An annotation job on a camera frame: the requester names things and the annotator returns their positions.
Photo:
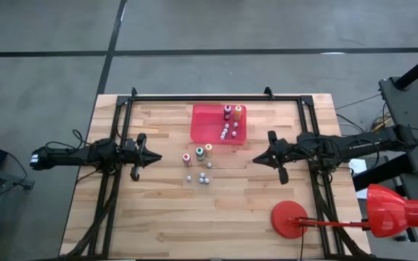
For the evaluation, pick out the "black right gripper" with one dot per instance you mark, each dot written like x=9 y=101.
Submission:
x=285 y=152

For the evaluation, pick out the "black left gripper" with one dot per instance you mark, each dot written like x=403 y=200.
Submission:
x=134 y=154

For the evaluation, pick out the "red-orange food coloring bottle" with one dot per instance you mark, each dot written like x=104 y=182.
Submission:
x=186 y=160

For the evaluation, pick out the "green food coloring bottle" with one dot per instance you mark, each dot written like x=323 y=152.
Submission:
x=200 y=154

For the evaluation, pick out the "yellow food coloring bottle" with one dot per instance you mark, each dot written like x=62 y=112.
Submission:
x=208 y=149
x=237 y=113

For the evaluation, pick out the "dark red food coloring bottle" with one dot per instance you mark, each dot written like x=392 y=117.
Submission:
x=227 y=113

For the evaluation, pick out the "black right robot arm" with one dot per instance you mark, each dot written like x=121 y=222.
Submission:
x=357 y=148

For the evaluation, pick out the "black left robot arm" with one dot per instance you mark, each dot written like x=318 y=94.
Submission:
x=67 y=156

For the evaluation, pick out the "pink plastic bin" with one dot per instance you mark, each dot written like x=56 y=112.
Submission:
x=205 y=127

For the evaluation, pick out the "red desk lamp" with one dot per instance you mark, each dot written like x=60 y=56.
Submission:
x=289 y=219

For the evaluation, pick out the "white paper sheet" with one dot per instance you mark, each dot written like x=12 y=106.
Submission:
x=357 y=167

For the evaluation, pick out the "black cart beam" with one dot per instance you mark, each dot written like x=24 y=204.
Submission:
x=379 y=177

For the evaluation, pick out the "grey side table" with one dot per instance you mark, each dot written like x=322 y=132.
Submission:
x=6 y=175

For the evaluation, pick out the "grey cart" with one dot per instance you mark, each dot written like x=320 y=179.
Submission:
x=412 y=108

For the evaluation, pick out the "black pole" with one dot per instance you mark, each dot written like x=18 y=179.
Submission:
x=417 y=69

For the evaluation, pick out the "black aluminium table frame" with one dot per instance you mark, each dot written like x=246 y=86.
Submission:
x=165 y=98

